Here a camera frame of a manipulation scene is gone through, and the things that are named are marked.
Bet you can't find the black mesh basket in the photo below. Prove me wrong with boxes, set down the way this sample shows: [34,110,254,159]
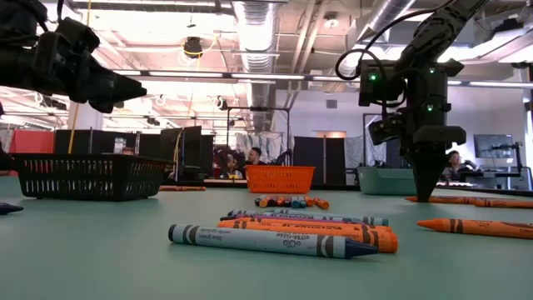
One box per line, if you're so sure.
[11,152,172,203]

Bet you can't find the white plastic sheet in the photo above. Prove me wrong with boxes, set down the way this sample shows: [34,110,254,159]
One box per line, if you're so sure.
[235,131,288,166]
[344,135,386,168]

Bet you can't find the black ceiling dome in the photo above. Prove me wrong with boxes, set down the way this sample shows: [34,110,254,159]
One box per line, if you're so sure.
[182,36,204,59]

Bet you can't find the dark panel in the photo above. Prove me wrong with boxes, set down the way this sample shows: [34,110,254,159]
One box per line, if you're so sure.
[293,136,347,187]
[385,141,443,168]

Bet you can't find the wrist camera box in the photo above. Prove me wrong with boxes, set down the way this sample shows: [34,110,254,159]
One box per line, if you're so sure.
[53,17,101,53]
[368,114,405,146]

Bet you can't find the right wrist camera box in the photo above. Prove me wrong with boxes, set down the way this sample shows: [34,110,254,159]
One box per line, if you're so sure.
[368,114,405,146]

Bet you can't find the teal plastic bin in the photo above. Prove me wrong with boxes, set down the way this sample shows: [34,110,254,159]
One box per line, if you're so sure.
[356,166,417,197]

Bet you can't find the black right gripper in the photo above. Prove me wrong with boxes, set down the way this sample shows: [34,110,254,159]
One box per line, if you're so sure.
[400,99,466,203]

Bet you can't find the dark flat monitor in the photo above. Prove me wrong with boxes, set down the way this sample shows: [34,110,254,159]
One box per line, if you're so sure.
[473,133,516,159]

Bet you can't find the orange mesh basket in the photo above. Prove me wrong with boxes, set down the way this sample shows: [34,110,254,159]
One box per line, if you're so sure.
[244,164,316,195]

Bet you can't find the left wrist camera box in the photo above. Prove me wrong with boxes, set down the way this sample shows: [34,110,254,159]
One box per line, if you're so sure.
[53,17,101,53]

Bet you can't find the white column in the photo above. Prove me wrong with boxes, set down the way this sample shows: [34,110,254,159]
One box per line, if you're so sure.
[66,102,104,131]

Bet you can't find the black partition panels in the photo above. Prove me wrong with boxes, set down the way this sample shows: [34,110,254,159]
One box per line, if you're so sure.
[53,126,216,181]

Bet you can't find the grey rectangular duct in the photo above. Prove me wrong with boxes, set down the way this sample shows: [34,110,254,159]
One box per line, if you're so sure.
[453,18,480,47]

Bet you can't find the blue green crayon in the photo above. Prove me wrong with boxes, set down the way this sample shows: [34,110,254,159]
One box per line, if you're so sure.
[167,223,379,260]

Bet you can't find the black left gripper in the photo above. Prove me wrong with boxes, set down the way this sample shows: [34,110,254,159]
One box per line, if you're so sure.
[0,32,147,113]

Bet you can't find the silver flexible ventilation duct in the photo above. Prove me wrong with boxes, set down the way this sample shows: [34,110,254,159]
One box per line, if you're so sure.
[231,0,279,133]

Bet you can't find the long ceiling light strip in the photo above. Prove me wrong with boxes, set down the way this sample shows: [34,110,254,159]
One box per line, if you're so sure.
[112,68,533,89]

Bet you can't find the teal table mat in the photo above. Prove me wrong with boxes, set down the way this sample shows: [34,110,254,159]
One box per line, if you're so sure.
[0,177,533,300]

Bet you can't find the red partition panel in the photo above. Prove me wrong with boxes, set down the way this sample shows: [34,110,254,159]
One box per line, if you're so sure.
[8,129,56,176]

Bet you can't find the person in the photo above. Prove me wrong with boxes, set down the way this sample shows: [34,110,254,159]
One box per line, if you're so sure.
[441,149,478,181]
[245,146,270,167]

